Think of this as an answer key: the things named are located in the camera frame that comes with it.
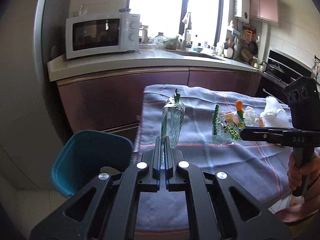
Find white wall water heater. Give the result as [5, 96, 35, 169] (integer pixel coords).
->
[234, 0, 250, 24]

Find white microwave oven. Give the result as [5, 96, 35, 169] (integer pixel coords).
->
[65, 12, 140, 59]

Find teal plastic trash bin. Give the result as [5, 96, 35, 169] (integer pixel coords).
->
[50, 130, 133, 198]

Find orange peel piece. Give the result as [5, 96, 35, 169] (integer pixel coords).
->
[235, 100, 243, 113]

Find black right gripper camera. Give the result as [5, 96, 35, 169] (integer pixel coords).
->
[285, 76, 319, 132]

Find silver refrigerator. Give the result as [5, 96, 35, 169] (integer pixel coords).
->
[1, 0, 62, 190]

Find black hanging frying pan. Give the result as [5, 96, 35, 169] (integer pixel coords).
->
[248, 41, 258, 55]

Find purple kitchen base cabinets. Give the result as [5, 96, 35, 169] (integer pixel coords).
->
[57, 67, 261, 133]

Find green clear plastic wrapper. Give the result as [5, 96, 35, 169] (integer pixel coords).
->
[212, 105, 246, 145]

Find black stove and hood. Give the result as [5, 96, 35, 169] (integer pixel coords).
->
[256, 48, 315, 104]

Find pink wall cabinet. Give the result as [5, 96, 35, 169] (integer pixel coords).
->
[249, 0, 279, 25]

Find pink sleeved right forearm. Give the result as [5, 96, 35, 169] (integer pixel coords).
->
[274, 176, 319, 224]

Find white tissue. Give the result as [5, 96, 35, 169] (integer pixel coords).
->
[243, 106, 259, 127]

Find right hand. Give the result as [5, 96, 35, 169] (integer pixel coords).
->
[287, 153, 319, 191]

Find grey checked tablecloth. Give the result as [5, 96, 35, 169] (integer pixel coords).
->
[132, 84, 320, 233]

